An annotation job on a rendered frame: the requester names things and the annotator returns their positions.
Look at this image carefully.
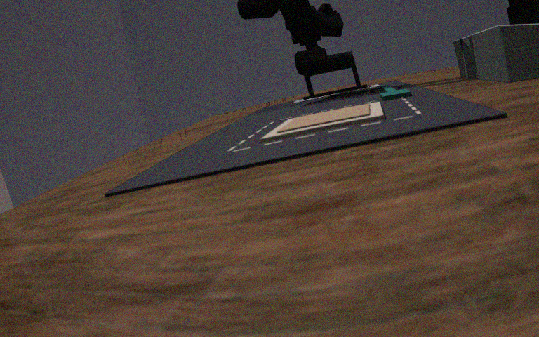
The beige tile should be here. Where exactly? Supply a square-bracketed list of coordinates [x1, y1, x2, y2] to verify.
[260, 102, 385, 144]

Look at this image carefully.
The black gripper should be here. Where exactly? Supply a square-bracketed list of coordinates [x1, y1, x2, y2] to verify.
[285, 5, 330, 75]

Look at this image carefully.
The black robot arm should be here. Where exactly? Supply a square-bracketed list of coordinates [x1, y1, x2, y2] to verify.
[237, 0, 539, 41]

